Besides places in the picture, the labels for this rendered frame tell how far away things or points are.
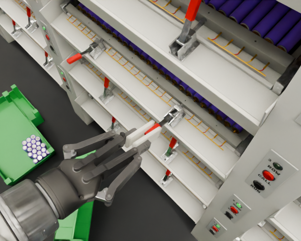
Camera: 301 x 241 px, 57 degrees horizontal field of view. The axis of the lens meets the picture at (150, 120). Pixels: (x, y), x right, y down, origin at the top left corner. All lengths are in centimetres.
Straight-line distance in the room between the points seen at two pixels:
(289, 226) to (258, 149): 19
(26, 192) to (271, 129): 33
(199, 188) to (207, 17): 44
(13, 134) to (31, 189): 83
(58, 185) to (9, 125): 84
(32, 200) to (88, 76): 58
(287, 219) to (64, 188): 38
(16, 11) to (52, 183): 92
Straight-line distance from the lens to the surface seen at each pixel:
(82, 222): 109
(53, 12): 83
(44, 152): 115
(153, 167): 95
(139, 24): 48
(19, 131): 124
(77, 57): 69
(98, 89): 89
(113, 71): 67
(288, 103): 33
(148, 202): 108
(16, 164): 122
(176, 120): 58
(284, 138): 37
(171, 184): 93
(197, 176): 74
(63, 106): 133
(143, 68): 63
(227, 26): 43
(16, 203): 42
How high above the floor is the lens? 104
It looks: 58 degrees down
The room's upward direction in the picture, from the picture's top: straight up
